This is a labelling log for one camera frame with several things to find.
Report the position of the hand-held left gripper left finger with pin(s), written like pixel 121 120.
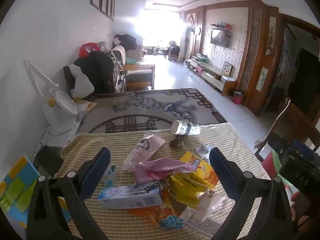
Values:
pixel 96 172

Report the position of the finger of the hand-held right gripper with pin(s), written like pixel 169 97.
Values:
pixel 278 143
pixel 303 148

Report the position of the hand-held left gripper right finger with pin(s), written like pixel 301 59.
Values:
pixel 222 172

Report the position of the red bin with green rim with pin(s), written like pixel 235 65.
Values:
pixel 268 165

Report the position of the yellow snack bag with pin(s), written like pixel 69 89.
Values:
pixel 190 187

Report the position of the brown candy wrapper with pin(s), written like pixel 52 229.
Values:
pixel 176 141

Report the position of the pink plastic bag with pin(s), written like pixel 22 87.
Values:
pixel 160 170

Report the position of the orange snack bag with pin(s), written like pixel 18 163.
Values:
pixel 150 213

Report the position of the person's right hand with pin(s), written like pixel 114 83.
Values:
pixel 297 201

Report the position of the small blue packet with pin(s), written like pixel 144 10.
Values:
pixel 111 176

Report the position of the carved wooden chair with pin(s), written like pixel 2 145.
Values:
pixel 300 122

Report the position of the silver foil wrapper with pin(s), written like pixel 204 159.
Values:
pixel 203 151

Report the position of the striped beige cloth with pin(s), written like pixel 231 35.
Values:
pixel 100 140

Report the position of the clear plastic wrapper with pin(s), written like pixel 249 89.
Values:
pixel 215 205

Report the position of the blue white toothpaste box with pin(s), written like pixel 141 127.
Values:
pixel 130 195

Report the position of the black flat case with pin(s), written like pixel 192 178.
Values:
pixel 48 160

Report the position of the white pink plastic wrapper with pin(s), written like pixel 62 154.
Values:
pixel 145 148

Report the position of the small red bin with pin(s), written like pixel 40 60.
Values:
pixel 238 97

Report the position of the stack of white papers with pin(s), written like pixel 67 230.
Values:
pixel 80 111

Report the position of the white desk lamp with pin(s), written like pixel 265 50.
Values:
pixel 60 115

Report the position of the blue yellow green box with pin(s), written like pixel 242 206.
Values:
pixel 17 187

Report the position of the grey floral table cover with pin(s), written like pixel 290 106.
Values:
pixel 150 105

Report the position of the white grey cloth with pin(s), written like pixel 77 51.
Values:
pixel 82 82

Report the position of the small colourful framed picture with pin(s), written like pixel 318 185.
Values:
pixel 227 68

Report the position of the low television cabinet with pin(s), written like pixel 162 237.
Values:
pixel 212 75

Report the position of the black jacket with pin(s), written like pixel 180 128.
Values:
pixel 97 70

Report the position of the wooden bench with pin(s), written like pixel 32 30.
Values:
pixel 140 76

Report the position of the white garment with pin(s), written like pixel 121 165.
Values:
pixel 119 53

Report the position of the red plastic bag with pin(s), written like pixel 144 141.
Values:
pixel 86 48

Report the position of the pile of black clothes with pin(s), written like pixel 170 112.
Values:
pixel 127 42

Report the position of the short painted wall panel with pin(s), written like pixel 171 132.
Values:
pixel 262 79

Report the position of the tall painted wall panel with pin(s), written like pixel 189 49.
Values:
pixel 272 32

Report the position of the wall television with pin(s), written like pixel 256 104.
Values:
pixel 219 38

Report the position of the wall shelf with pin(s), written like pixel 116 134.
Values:
pixel 221 26

